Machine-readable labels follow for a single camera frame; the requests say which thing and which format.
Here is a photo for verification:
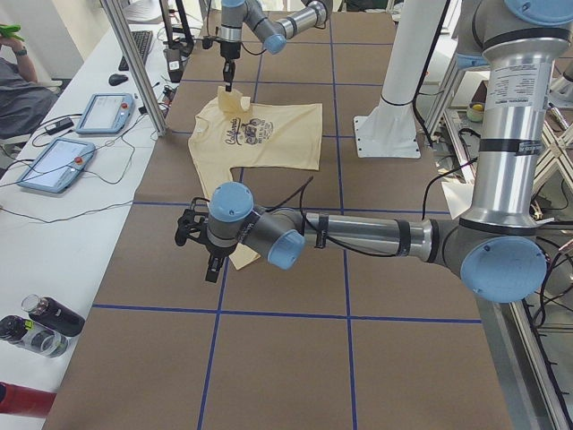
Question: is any beige long-sleeve printed shirt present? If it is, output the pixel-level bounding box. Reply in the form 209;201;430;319
188;87;322;270

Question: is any clear dark drink bottle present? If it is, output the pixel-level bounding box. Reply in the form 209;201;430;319
1;315;68;358

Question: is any lower blue teach pendant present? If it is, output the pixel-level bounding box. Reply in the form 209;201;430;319
16;137;96;194

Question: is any black water bottle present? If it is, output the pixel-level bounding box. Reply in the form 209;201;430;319
21;294;85;337

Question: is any black computer mouse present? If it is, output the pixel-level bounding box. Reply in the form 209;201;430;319
108;73;129;86

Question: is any seated person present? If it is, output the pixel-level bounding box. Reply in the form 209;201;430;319
1;36;57;139

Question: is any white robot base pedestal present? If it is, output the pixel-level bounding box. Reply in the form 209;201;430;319
354;0;449;159

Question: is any aluminium frame post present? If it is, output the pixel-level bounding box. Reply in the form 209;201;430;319
100;0;167;137

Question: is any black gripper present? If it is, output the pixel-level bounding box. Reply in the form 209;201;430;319
220;40;241;92
205;244;237;282

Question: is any red bottle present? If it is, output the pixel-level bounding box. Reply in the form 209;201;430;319
0;382;56;418

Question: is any black keyboard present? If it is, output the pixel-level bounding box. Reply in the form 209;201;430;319
131;30;153;65

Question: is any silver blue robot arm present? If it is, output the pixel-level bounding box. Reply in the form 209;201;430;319
218;0;333;92
201;1;572;303

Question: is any upper blue teach pendant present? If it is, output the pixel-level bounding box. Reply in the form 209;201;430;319
75;93;134;135

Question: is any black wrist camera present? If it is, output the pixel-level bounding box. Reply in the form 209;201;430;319
201;36;220;50
175;202;209;246

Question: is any blue teach pendant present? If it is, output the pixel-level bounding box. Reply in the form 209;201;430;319
75;93;134;135
16;137;96;194

